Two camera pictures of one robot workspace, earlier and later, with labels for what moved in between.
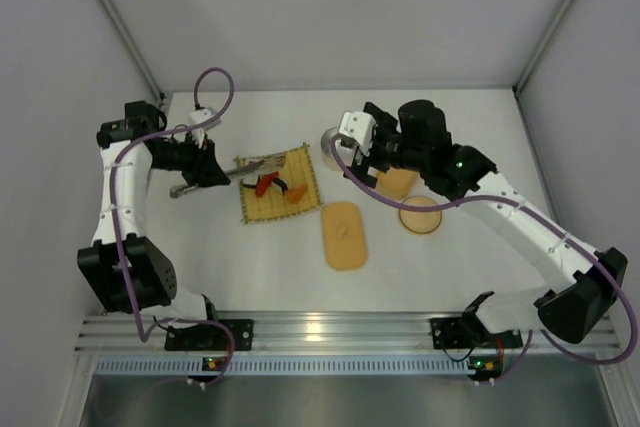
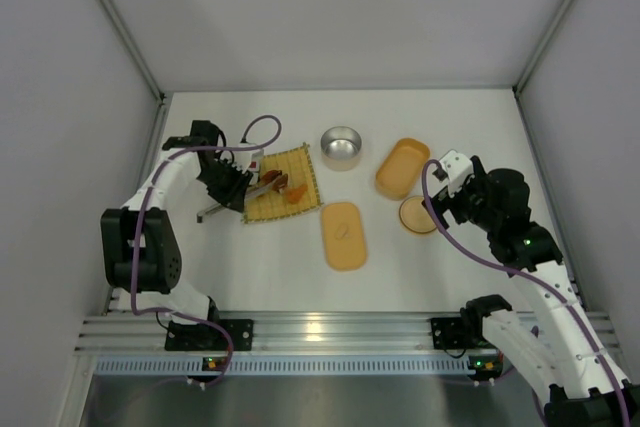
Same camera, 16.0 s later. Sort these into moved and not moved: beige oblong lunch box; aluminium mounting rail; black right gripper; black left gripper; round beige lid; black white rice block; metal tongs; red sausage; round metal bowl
Moved: black left gripper; black right gripper; metal tongs
Not moved: black white rice block; round beige lid; red sausage; beige oblong lunch box; aluminium mounting rail; round metal bowl
